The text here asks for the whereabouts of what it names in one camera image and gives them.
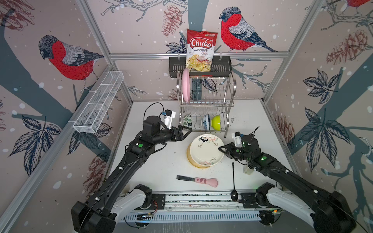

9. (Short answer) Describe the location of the green leaf pattern bowl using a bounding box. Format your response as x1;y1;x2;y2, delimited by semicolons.
182;114;192;128

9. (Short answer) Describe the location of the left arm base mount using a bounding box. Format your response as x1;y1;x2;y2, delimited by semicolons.
136;194;166;211

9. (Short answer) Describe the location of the silver two-tier dish rack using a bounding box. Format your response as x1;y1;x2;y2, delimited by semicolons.
176;72;237;137

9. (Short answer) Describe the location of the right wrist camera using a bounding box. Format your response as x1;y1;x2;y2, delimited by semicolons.
232;132;244;147

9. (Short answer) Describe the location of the lime green bowl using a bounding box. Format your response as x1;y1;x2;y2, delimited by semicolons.
211;116;221;131

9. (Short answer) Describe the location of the black spoon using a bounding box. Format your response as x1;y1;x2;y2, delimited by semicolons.
230;162;239;202

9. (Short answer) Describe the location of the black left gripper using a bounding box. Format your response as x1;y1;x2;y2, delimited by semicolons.
153;125;192;145

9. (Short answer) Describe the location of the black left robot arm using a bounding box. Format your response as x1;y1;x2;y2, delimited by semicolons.
71;116;192;233

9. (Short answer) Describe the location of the black wall basket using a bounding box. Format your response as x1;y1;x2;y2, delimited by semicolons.
169;56;232;78

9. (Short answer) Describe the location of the white floral plate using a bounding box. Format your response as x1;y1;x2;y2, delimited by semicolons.
190;134;224;167

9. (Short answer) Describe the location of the white wire mesh shelf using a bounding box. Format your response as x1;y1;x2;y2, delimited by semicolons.
73;71;124;134

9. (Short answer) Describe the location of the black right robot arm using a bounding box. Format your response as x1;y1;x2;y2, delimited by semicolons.
219;134;356;233

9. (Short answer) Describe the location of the pink plate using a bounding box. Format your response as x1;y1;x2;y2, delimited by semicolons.
182;68;190;103

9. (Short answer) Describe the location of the pink cat paw spatula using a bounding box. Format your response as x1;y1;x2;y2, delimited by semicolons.
176;175;219;188

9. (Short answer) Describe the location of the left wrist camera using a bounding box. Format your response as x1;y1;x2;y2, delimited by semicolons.
163;109;176;129

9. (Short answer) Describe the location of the red cassava chips bag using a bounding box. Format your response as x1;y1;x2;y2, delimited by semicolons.
186;29;218;72

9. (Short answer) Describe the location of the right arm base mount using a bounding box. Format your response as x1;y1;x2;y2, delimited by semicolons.
239;193;282;227

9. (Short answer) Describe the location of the small black lid jar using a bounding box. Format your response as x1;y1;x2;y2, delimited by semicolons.
243;165;254;175

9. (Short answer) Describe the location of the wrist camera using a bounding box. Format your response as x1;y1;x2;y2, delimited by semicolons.
163;109;176;129
232;132;244;147

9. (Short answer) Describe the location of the yellow plate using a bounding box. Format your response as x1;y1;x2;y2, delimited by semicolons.
186;145;210;169

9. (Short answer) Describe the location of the blue white floral bowl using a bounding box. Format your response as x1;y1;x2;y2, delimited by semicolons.
201;114;210;131

